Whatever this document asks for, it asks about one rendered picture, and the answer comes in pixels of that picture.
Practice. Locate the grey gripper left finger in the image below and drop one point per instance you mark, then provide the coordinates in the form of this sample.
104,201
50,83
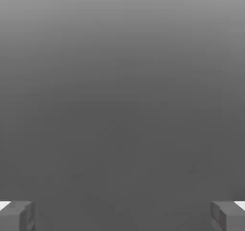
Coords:
13,217

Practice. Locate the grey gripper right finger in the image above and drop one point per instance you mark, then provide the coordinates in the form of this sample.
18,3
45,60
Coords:
231,218

